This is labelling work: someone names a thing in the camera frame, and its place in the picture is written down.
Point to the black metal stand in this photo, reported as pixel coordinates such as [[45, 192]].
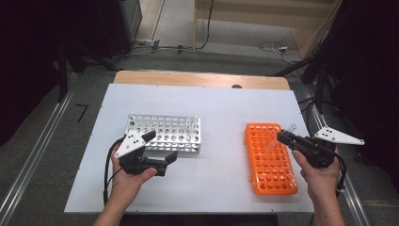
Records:
[[318, 84], [64, 69]]

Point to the person's right hand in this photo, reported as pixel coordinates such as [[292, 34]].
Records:
[[321, 182]]

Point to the silver metal test tube rack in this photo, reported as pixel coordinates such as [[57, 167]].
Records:
[[169, 133]]

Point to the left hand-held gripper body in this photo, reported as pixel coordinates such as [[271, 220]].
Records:
[[131, 144]]

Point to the metal floor rail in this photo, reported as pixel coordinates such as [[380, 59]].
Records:
[[34, 147], [348, 194]]

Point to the clear test tube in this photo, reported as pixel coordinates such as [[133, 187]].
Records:
[[292, 127], [194, 116], [189, 115]]

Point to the dark cabinet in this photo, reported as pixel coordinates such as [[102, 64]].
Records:
[[119, 25]]

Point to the person's left hand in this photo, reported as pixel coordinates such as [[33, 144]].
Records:
[[130, 185]]

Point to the dark curtain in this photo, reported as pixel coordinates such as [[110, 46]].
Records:
[[370, 78], [28, 62]]

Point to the light wooden platform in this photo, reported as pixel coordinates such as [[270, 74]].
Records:
[[251, 15]]

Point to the orange plastic test tube rack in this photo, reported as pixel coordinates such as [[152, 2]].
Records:
[[269, 169]]

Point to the white board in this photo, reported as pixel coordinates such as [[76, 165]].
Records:
[[213, 103]]

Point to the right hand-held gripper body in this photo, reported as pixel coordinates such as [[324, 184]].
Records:
[[320, 147]]

